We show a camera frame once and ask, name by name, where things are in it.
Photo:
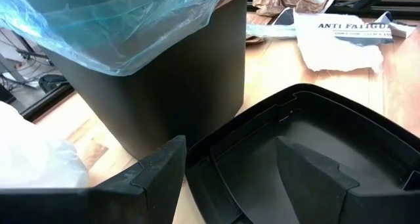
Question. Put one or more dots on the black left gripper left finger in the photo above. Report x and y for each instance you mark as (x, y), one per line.
(98, 204)

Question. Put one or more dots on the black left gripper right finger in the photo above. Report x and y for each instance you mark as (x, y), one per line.
(321, 197)

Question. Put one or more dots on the black plastic bin lid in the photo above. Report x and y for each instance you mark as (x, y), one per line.
(249, 171)

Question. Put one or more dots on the white plastic trash bag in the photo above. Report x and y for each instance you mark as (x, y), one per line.
(29, 151)

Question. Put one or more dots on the black plastic trash bin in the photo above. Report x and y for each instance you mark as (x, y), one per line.
(164, 102)

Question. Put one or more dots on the blue plastic trash bag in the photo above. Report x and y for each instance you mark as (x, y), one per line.
(115, 27)

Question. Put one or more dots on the small torn white paper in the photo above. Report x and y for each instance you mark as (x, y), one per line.
(398, 28)

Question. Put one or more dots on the brown paper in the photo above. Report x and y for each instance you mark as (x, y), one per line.
(279, 0)

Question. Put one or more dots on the blue plastic strip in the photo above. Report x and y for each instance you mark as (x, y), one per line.
(269, 30)

